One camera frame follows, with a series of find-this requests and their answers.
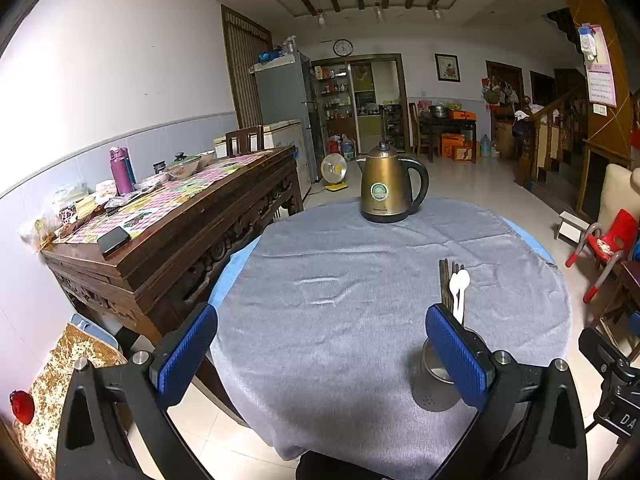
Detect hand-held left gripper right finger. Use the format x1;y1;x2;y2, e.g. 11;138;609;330
425;304;590;480

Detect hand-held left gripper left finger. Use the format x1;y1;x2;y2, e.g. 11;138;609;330
55;302;219;480

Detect metal utensil holder cup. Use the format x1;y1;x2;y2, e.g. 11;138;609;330
411;326;477;412

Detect blue table cover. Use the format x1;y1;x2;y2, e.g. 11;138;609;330
207;212;558;311

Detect carved wooden sideboard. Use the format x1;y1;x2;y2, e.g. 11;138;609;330
41;146;304;356

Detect grey tablecloth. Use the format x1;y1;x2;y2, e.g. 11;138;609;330
210;195;572;463

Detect black phone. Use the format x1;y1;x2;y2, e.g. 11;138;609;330
97;226;132;256

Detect gold patterned mat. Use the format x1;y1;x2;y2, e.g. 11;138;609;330
12;324;128;466

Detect checkered patterned mat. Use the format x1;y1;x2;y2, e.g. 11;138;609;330
52;152;273;246

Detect red child chair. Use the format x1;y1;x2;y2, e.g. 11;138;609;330
566;209;640;303

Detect white step stool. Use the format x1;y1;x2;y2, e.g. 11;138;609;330
554;211;596;245

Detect red round object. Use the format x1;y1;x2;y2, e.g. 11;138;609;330
10;390;33;423

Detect bronze electric kettle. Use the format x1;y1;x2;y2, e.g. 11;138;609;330
356;141;430;224

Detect pot with glass lid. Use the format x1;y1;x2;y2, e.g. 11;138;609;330
167;152;202;179

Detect snack bags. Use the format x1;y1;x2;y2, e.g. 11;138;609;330
20;212;57;253

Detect purple water bottle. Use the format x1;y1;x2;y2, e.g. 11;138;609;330
109;147;135;196

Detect beige chair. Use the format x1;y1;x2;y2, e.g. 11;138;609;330
597;164;640;241

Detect orange cardboard boxes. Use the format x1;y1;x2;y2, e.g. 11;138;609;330
440;132;474;162

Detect wooden chair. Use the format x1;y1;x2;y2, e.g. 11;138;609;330
225;125;265;157

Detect yellow fan heater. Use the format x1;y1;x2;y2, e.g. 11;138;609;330
320;153;349;192

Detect white chest freezer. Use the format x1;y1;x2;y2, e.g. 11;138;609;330
214;119;313;201

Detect dark dining table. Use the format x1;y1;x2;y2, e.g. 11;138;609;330
419;110;478;163

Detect wooden staircase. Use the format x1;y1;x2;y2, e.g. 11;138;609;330
515;85;591;201

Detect grey refrigerator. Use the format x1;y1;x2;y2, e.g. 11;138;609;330
252;51;323;183

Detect shelf cabinet with bottles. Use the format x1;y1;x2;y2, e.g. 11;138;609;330
311;57;358;148

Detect brown striped curtain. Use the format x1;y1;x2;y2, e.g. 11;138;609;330
221;5;273;131

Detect framed picture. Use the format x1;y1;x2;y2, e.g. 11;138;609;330
434;53;461;82

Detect pink wall calendar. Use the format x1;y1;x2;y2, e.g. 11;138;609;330
580;24;617;107

